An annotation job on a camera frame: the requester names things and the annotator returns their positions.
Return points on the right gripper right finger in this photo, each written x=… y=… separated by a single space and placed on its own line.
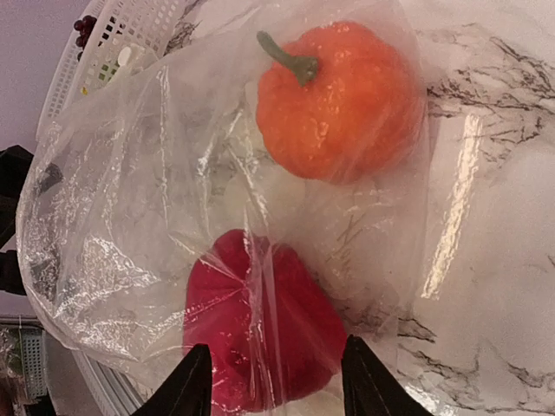
x=369 y=389

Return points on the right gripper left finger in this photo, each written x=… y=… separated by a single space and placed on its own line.
x=187 y=391

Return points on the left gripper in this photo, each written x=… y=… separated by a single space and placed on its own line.
x=15 y=164

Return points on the purple fake grapes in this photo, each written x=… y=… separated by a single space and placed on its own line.
x=84 y=27

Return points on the white plastic basket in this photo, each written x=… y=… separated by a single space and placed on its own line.
x=149 y=24

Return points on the clear zip top bag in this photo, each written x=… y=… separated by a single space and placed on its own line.
x=132 y=184

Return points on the orange fake pumpkin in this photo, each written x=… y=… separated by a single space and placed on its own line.
x=338 y=103

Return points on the red fake fruit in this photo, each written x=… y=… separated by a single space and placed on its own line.
x=273 y=334

